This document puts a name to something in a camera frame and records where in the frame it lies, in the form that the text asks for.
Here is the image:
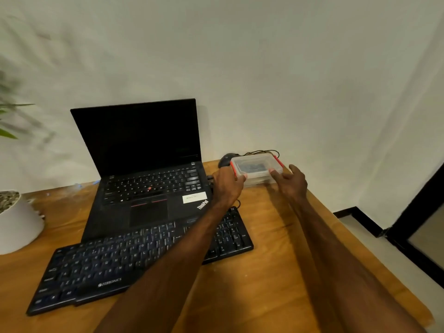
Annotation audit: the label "person's left forearm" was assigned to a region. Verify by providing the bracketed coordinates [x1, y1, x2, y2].
[94, 200, 228, 333]

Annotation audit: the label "person's right hand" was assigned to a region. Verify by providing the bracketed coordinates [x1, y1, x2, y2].
[270, 164, 308, 204]

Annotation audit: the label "white plant pot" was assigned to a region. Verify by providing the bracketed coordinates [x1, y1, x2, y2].
[0, 190, 46, 256]

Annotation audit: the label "person's left hand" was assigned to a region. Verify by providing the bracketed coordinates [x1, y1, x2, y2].
[211, 165, 247, 210]

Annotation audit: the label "black keyboard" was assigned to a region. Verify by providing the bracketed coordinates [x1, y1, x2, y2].
[26, 206, 254, 317]

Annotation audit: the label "black laptop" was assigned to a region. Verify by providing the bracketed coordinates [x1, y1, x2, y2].
[70, 98, 212, 242]

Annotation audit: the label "green plant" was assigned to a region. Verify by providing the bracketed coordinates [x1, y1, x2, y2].
[0, 59, 35, 140]

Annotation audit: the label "black door frame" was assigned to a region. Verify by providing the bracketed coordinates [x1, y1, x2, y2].
[384, 162, 444, 281]

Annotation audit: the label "black computer mouse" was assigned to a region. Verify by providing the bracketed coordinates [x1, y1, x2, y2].
[218, 153, 241, 169]

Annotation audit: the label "clear plastic box red clips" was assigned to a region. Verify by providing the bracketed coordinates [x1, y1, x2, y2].
[230, 154, 286, 188]

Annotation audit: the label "person's right forearm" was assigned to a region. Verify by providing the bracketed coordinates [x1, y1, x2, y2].
[289, 195, 428, 333]

